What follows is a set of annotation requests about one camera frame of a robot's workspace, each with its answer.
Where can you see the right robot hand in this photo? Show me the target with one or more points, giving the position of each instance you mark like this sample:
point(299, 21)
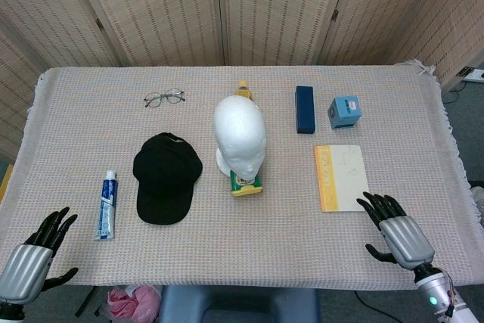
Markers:
point(406, 240)

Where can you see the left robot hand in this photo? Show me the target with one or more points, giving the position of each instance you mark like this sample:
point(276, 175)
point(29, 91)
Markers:
point(26, 266)

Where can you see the black cap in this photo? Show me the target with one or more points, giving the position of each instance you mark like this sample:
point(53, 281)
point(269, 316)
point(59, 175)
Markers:
point(166, 179)

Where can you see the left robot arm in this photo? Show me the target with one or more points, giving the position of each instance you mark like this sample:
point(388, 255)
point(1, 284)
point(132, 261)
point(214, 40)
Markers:
point(9, 313)

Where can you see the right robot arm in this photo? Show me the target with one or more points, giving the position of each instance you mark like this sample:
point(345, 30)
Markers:
point(435, 292)

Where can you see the white foam mannequin head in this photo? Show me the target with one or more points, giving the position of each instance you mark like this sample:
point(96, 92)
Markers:
point(238, 130)

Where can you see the yellow white Lexicon notebook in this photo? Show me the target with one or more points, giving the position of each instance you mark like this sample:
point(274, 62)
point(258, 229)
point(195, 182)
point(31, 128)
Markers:
point(342, 179)

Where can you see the blue white toothpaste tube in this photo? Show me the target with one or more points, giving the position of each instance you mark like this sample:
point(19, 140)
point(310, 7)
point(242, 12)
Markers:
point(106, 205)

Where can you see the pink plastic bag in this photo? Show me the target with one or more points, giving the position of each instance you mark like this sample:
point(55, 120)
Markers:
point(132, 306)

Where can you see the light blue cube box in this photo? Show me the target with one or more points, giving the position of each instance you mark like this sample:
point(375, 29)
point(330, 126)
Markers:
point(343, 113)

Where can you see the navy glasses case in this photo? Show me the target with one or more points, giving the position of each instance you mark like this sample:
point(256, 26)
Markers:
point(305, 111)

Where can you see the woven checked tablecloth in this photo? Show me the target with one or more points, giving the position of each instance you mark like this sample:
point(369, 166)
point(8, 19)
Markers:
point(242, 247)

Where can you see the green yellow-lidded container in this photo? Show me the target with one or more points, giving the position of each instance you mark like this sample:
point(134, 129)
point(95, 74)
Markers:
point(247, 187)

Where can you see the blue chair seat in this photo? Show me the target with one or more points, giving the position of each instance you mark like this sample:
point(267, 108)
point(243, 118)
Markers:
point(242, 306)

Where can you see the white power strip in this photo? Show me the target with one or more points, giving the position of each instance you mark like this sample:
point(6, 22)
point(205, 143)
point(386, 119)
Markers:
point(474, 74)

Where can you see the yellow bottle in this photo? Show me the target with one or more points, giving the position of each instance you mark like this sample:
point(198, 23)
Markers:
point(244, 90)

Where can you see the thin-framed eyeglasses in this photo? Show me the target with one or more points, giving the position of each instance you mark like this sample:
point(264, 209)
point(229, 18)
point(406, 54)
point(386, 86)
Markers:
point(173, 98)

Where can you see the brass screen hinge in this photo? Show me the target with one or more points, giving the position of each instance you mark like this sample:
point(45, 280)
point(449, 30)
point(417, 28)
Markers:
point(335, 14)

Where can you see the woven folding screen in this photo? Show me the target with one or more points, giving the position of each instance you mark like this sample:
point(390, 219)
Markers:
point(170, 9)

